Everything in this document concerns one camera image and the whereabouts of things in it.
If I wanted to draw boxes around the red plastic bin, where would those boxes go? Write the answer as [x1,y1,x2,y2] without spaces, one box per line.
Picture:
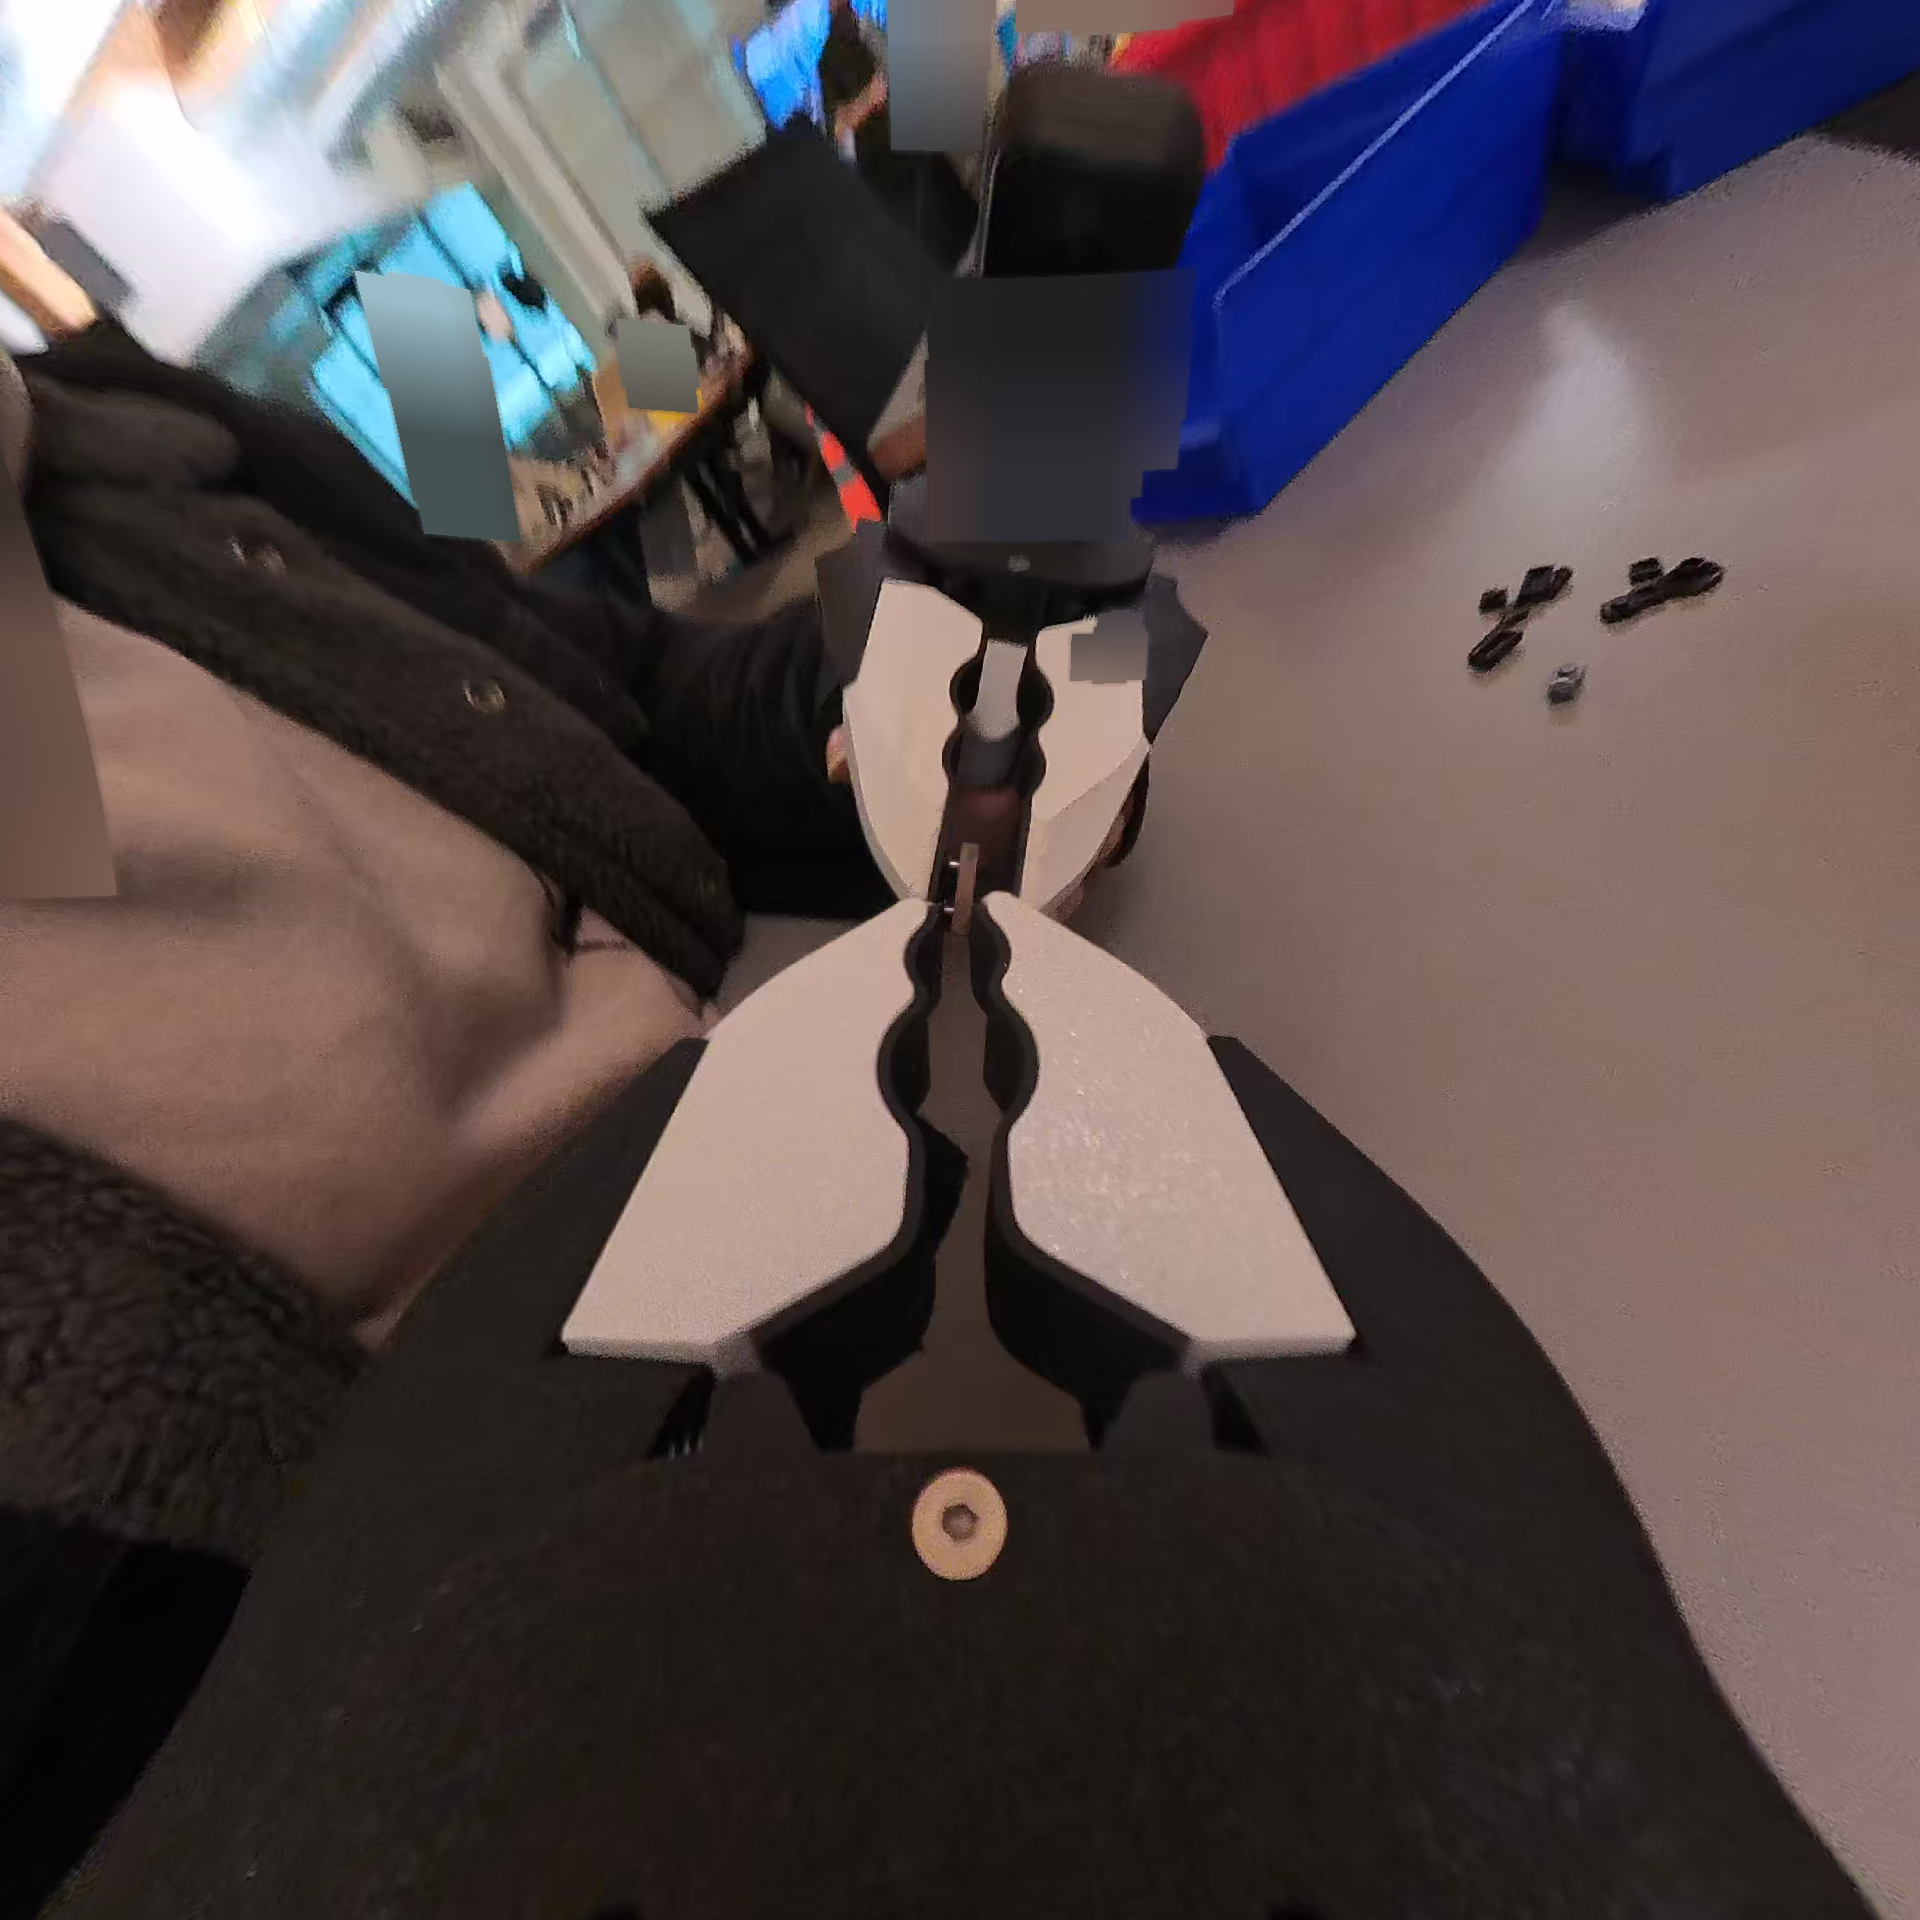
[1116,0,1502,168]

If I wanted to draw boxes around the person's grey shirt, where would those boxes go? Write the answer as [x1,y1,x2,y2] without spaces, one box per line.
[0,601,707,1322]

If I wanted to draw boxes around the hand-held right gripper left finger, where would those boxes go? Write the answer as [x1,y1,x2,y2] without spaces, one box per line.
[561,893,962,1371]

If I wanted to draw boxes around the grey desk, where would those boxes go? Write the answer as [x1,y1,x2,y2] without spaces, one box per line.
[719,127,1920,1907]

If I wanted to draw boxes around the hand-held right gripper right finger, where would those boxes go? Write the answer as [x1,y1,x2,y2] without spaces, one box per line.
[978,889,1358,1355]

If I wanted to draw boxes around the wooden table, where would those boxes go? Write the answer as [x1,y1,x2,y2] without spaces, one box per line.
[502,353,773,579]

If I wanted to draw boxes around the person's left hand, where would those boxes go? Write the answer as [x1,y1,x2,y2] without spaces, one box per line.
[1046,772,1153,920]

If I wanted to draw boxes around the person's left forearm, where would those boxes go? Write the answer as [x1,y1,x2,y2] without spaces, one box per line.
[645,601,902,920]

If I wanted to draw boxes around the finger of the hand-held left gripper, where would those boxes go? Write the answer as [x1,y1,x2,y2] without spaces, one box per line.
[840,577,992,905]
[990,597,1153,909]

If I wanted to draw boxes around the cluster of small black bricks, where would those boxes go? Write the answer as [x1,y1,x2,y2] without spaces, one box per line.
[1467,556,1726,673]

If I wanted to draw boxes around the person's black fleece jacket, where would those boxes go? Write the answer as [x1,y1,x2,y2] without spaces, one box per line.
[0,322,746,1920]

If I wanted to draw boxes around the black office chair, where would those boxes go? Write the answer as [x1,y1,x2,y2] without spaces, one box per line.
[974,66,1210,279]

